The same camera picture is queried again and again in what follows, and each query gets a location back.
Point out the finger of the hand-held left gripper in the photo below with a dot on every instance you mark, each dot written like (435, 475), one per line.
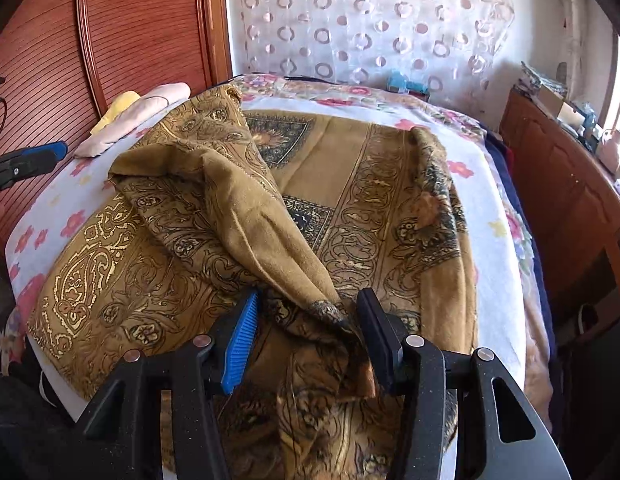
(35, 156)

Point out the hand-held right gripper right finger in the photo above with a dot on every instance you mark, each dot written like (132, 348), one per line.
(382, 345)

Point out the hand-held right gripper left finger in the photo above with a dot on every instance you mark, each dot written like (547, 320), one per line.
(237, 350)

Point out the brown patterned shirt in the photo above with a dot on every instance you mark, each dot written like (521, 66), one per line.
(230, 200)

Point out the pale pink pillow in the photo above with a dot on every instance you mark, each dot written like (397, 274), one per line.
(140, 115)

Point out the white floral bed sheet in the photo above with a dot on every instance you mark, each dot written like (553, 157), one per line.
(490, 220)

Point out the wooden headboard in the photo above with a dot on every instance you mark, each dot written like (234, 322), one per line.
(140, 25)

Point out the navy blue blanket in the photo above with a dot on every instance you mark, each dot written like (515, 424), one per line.
(527, 240)

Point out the wooden window cabinet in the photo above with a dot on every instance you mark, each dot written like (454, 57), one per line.
(555, 175)

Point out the small blue box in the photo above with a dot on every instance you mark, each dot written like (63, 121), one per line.
(407, 86)

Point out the cardboard box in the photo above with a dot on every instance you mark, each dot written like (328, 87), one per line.
(557, 105)

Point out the white plastic bottle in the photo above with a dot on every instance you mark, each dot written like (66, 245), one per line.
(610, 149)

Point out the pile of folded fabric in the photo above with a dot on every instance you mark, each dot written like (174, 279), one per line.
(540, 80)

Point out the white circle-pattern lace curtain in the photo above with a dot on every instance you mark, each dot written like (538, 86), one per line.
(370, 20)

